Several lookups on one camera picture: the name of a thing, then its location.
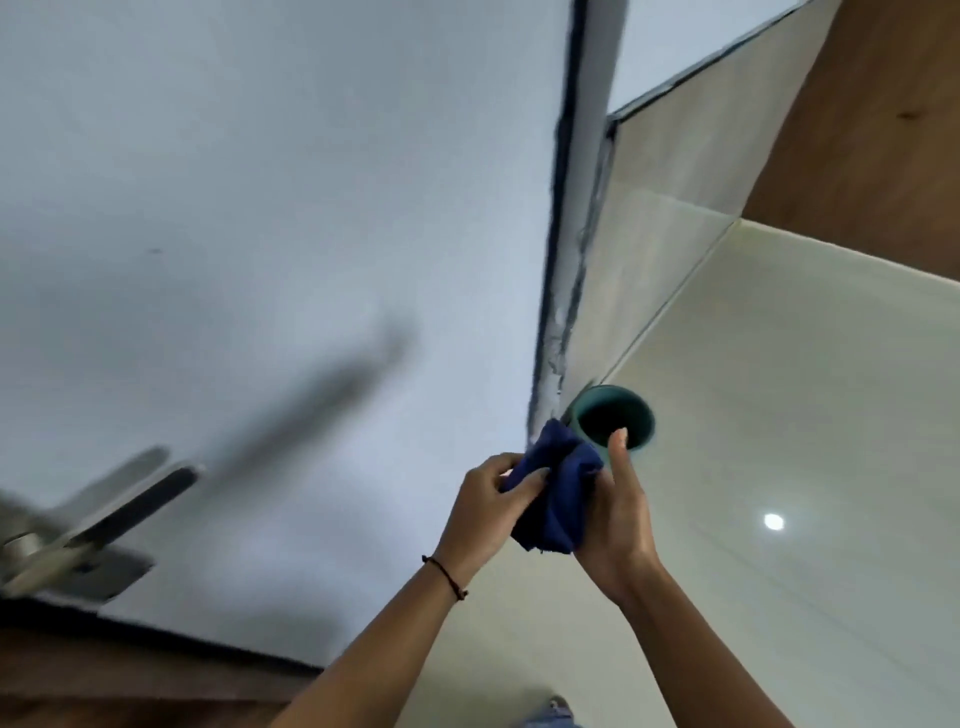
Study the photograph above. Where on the person's left hand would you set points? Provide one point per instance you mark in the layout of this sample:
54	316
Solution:
472	525

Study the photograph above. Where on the person's right hand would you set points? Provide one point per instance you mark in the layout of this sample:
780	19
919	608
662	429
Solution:
619	532

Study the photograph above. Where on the person's right thumb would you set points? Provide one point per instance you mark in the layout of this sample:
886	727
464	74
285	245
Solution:
621	461

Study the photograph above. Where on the person's left thumb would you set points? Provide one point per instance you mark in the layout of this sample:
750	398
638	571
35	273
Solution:
528	486

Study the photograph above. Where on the dark blue cloth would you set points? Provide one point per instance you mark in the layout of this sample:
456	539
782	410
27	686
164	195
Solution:
559	499

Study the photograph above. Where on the teal cup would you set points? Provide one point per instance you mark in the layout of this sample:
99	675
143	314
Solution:
634	411

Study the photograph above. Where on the person's right forearm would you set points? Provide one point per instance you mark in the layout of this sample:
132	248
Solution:
697	660

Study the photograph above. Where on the person's left forearm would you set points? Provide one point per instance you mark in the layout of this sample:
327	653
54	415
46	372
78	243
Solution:
375	660

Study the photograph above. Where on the blue denim trousers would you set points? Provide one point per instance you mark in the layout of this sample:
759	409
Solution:
556	712

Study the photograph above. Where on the white door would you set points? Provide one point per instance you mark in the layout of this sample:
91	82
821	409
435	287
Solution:
262	247

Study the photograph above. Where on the brown wooden panel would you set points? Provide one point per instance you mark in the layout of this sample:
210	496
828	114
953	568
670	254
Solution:
870	127

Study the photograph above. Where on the white door frame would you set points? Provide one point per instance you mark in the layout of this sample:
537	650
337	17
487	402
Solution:
592	150

